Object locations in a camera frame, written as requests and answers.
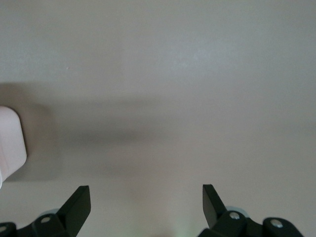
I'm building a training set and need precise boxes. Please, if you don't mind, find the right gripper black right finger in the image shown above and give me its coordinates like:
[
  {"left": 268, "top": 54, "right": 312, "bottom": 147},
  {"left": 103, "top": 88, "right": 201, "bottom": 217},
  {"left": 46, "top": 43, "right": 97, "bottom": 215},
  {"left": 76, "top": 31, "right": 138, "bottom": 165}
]
[{"left": 199, "top": 184, "right": 303, "bottom": 237}]

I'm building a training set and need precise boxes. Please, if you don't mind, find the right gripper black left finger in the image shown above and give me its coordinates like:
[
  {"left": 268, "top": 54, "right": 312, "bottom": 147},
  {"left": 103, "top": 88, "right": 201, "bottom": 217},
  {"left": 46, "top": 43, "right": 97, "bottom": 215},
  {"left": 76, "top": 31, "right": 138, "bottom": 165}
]
[{"left": 0, "top": 185, "right": 91, "bottom": 237}]

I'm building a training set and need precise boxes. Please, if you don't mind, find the white box lid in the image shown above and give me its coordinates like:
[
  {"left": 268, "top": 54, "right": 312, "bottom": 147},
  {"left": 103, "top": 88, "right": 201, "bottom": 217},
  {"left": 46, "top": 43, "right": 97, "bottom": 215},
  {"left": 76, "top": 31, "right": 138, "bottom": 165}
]
[{"left": 0, "top": 105, "right": 28, "bottom": 190}]

